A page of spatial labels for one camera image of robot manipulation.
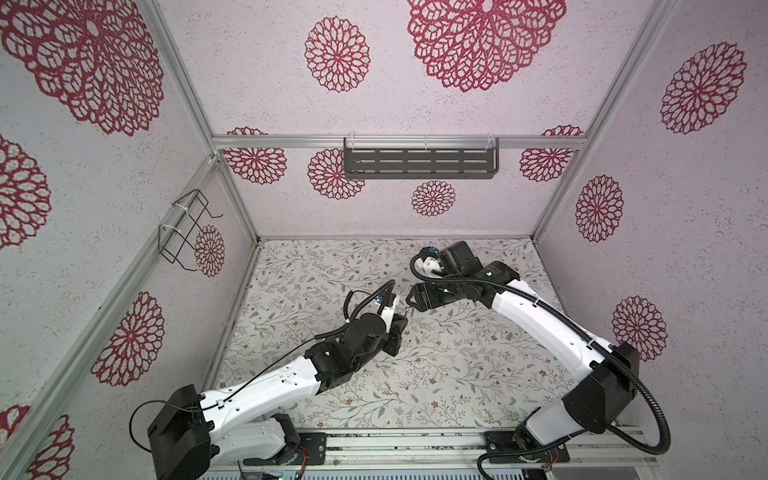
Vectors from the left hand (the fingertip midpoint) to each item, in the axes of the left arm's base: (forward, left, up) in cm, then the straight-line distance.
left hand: (399, 323), depth 76 cm
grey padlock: (+2, -2, +4) cm, 5 cm away
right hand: (+7, -5, +4) cm, 9 cm away
